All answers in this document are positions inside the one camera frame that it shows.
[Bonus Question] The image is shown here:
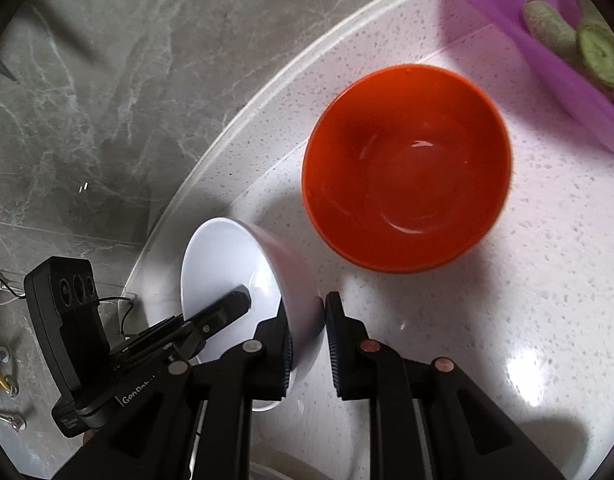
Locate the white bowl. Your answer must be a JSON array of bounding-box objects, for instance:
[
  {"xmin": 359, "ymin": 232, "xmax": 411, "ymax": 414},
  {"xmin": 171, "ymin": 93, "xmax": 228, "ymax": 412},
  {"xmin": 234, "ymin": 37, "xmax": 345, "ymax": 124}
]
[{"xmin": 180, "ymin": 218, "xmax": 324, "ymax": 390}]

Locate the wall hook with screws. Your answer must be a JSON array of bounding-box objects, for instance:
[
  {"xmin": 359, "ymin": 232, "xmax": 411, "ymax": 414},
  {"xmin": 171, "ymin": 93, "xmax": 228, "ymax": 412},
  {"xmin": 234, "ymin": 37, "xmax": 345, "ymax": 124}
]
[{"xmin": 0, "ymin": 343, "xmax": 29, "ymax": 434}]

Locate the black power cable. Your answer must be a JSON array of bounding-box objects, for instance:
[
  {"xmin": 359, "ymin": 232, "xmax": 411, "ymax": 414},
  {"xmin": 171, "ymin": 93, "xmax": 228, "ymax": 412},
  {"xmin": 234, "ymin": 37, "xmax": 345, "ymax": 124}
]
[{"xmin": 93, "ymin": 294, "xmax": 138, "ymax": 338}]

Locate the green vegetable piece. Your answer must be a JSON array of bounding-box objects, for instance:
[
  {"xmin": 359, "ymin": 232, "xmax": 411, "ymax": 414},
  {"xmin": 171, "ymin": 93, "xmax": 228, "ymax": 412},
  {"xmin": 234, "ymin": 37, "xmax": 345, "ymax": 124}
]
[{"xmin": 522, "ymin": 0, "xmax": 578, "ymax": 64}]

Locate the orange plastic bowl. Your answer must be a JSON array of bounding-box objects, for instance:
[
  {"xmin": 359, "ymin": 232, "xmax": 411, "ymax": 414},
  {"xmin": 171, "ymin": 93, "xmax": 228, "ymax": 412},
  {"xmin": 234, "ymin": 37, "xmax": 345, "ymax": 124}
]
[{"xmin": 301, "ymin": 64, "xmax": 512, "ymax": 274}]

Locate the green vegetable stalk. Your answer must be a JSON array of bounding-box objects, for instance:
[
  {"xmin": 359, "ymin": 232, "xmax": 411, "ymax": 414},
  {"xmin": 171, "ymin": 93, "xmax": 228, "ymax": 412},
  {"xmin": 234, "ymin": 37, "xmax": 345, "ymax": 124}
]
[{"xmin": 577, "ymin": 22, "xmax": 614, "ymax": 90}]

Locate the purple plastic bowl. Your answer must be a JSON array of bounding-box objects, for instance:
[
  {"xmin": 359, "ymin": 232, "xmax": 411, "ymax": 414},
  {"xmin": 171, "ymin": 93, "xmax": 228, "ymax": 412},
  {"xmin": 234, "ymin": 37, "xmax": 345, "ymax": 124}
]
[{"xmin": 446, "ymin": 0, "xmax": 614, "ymax": 158}]

